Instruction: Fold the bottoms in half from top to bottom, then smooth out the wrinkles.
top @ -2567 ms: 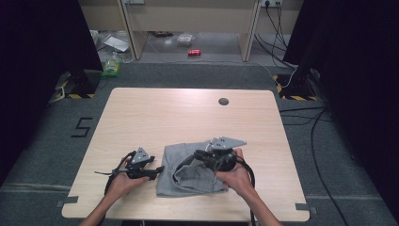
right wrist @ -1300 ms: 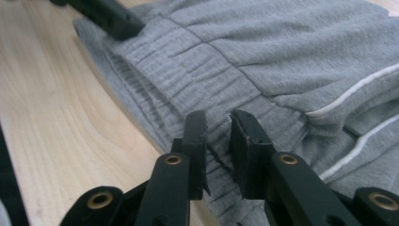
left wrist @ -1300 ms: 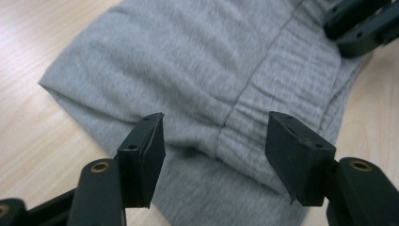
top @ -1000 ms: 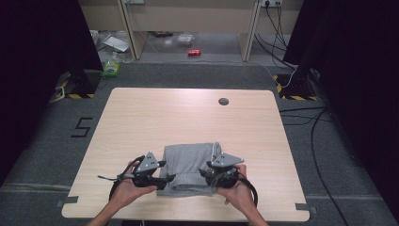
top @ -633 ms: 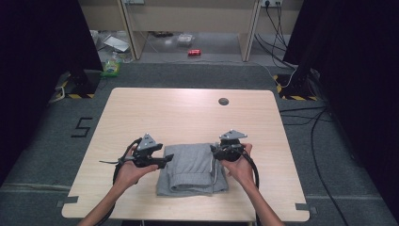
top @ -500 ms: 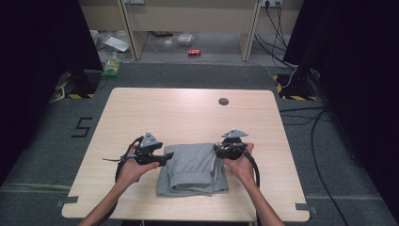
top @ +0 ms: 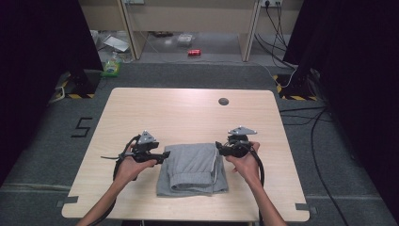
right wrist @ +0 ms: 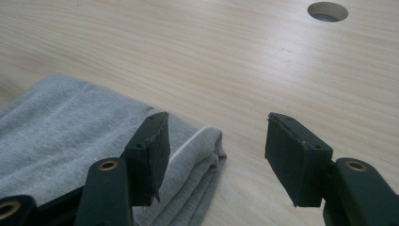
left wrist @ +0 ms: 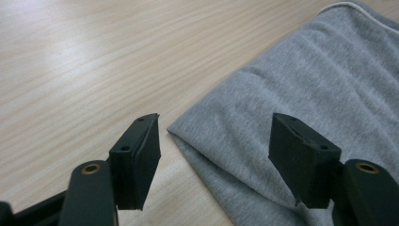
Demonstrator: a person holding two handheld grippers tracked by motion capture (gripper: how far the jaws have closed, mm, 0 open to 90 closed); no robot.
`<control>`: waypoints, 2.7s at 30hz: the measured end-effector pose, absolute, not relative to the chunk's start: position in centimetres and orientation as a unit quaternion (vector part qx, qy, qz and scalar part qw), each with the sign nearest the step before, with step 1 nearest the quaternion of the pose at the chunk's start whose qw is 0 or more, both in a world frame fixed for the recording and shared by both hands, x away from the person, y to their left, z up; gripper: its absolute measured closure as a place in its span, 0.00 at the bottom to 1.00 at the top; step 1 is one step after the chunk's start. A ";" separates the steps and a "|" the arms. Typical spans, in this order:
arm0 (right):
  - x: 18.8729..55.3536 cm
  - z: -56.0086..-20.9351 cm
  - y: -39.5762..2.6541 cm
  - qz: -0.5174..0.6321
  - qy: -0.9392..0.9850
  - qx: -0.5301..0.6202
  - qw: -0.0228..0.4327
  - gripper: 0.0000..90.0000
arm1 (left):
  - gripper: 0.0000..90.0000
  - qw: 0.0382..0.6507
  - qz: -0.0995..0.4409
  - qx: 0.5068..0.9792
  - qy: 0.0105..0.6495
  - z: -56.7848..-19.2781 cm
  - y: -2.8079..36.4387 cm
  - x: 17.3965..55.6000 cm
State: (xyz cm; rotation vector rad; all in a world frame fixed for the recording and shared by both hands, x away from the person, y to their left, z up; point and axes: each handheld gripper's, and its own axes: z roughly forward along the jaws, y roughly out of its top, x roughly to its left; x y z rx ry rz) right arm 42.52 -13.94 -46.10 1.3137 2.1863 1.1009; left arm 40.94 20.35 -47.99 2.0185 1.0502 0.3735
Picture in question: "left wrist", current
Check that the grey garment with white piping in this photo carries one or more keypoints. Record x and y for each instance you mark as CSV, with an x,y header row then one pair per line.
x,y
282,94

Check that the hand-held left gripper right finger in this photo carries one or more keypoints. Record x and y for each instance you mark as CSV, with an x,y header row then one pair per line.
x,y
302,169

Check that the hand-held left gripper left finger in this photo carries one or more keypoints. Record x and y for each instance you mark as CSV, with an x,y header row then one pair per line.
x,y
135,169

